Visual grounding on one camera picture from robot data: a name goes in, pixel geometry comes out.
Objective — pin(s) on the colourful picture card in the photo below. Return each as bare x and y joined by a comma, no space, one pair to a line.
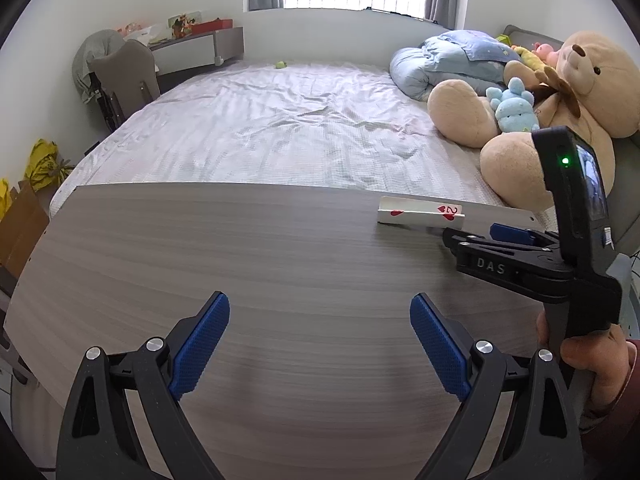
184,24

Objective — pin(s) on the person's right hand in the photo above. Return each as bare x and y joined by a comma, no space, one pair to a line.
600,360

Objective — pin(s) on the orange pink packets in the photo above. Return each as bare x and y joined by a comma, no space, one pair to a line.
127,29

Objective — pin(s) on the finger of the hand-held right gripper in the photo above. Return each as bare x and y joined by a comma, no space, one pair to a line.
510,234
500,265

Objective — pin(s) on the grey chair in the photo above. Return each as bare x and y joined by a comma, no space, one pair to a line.
127,80

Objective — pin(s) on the grey cloth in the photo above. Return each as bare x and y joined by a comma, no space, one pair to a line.
87,65

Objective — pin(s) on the flat red box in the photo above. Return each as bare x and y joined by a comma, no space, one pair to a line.
212,25

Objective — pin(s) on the white playing card box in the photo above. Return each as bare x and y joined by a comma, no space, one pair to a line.
420,212

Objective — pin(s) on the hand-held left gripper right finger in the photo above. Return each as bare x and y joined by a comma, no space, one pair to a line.
440,345

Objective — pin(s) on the white tissue pack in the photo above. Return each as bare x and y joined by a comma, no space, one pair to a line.
141,36

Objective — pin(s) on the yellow plush toy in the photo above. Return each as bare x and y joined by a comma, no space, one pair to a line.
527,57

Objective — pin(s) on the yellow bag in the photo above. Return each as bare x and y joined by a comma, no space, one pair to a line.
45,165
4,200

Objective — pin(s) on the blue pillows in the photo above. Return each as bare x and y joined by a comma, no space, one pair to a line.
430,67

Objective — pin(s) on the pink plush toy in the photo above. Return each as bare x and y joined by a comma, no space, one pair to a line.
545,52

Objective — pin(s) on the person's right forearm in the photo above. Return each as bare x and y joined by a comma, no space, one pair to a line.
620,425

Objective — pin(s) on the bed with pale sheet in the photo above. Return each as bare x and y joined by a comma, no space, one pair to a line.
260,125

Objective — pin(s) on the grey white desk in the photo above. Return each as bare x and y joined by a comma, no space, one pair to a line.
200,52

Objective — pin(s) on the small blue plush toy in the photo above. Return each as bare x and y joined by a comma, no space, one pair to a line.
515,110

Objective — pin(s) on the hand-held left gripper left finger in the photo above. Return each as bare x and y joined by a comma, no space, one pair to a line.
200,345

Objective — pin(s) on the blue printed pillow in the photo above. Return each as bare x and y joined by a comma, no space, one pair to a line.
480,47

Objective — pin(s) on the brown cardboard box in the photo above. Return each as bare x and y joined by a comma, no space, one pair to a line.
22,230

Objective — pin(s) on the green plush toy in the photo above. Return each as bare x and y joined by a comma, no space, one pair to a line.
502,38

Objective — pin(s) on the large beige teddy bear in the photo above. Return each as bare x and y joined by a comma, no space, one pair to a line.
590,105

